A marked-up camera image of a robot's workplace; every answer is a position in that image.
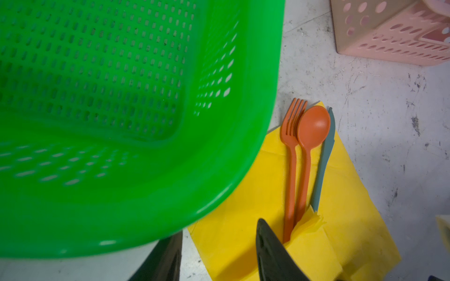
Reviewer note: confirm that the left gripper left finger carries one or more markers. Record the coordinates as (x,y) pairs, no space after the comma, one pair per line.
(163,263)

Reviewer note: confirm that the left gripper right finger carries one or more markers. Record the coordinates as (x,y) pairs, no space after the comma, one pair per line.
(274,262)

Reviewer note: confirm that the yellow paper napkin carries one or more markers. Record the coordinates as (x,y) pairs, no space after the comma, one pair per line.
(346,238)

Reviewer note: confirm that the teal plastic knife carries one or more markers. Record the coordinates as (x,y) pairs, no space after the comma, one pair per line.
(326,151)

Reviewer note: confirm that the orange plastic fork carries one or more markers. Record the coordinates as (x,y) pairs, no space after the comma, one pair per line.
(288,138)

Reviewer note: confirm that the orange plastic spoon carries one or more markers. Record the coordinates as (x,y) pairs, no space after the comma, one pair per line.
(313,128)

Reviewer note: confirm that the green plastic basket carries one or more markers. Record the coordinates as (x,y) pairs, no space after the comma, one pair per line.
(123,122)

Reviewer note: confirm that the pink plastic basket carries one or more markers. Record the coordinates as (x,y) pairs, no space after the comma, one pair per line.
(412,32)

